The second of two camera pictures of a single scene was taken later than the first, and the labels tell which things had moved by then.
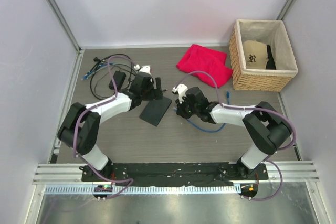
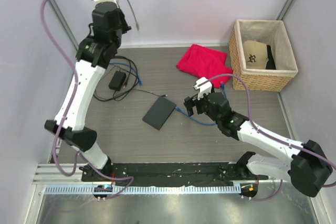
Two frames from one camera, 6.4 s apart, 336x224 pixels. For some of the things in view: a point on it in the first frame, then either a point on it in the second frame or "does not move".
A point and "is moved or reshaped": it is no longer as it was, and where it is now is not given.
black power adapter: x=118 y=77 does not move
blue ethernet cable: x=205 y=130 to x=195 y=120
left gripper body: x=146 y=93 to x=124 y=27
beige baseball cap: x=255 y=54 does not move
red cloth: x=198 y=58 does not move
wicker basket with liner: x=272 y=33 does not move
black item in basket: x=271 y=63 does not move
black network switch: x=155 y=110 is moved or reshaped
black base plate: x=173 y=173 does not move
